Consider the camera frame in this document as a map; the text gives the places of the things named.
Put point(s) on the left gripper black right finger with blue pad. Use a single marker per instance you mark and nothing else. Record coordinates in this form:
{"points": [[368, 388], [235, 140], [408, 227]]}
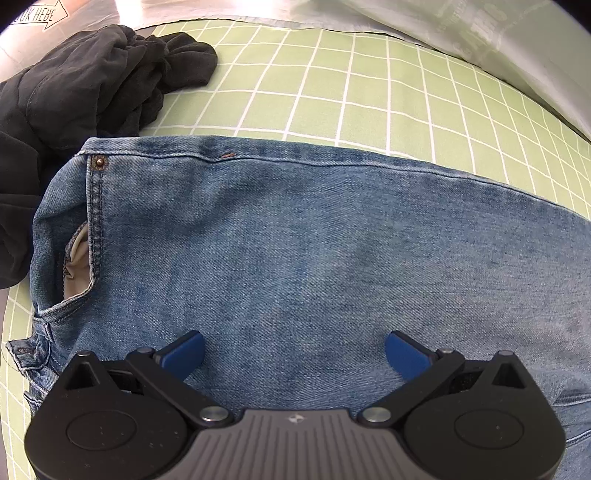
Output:
{"points": [[444, 389]]}

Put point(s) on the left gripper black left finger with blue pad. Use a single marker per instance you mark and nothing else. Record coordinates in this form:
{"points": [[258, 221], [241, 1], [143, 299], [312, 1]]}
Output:
{"points": [[155, 374]]}

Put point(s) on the blue denim jeans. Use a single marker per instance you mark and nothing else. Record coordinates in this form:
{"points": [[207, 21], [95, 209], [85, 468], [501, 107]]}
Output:
{"points": [[295, 261]]}

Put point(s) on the black crumpled garment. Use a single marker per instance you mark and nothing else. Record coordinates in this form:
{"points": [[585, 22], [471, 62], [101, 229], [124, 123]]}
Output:
{"points": [[103, 83]]}

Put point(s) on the green grid-pattern mat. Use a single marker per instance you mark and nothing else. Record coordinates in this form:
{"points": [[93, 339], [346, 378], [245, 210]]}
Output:
{"points": [[361, 92]]}

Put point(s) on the white printed fabric sheet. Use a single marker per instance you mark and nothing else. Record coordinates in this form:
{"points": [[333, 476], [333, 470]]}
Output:
{"points": [[536, 46]]}

